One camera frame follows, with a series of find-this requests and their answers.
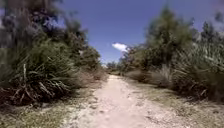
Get pale sandy dirt path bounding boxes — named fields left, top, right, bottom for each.
left=61, top=74, right=198, bottom=128

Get dense green bushes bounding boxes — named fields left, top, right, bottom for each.
left=0, top=0, right=109, bottom=108
left=107, top=5, right=224, bottom=104

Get dry grass verge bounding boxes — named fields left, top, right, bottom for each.
left=124, top=78, right=224, bottom=128
left=0, top=79, right=104, bottom=128

